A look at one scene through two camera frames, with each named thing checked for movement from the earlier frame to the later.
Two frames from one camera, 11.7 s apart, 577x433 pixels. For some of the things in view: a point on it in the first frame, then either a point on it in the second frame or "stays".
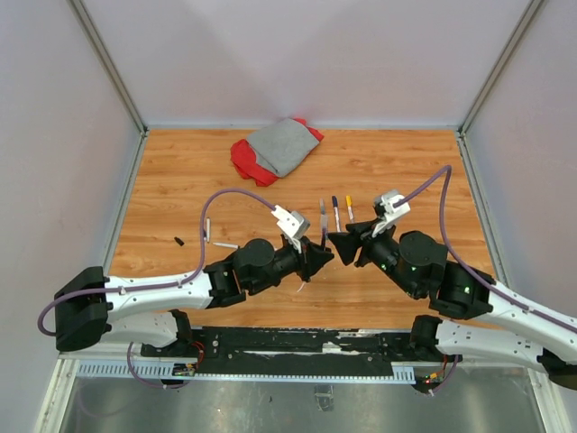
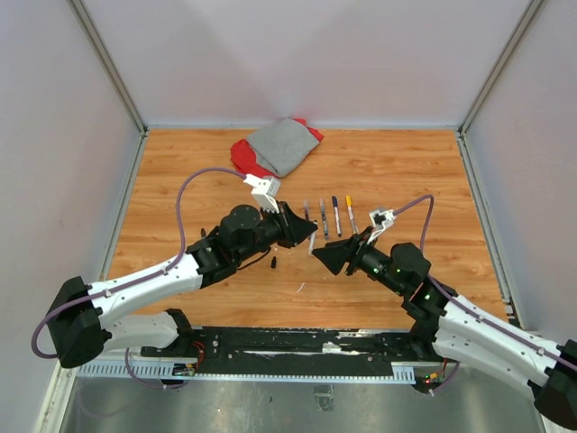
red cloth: (245, 163) stays
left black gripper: (312, 259) to (295, 229)
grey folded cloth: (282, 146) stays
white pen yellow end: (349, 203) stays
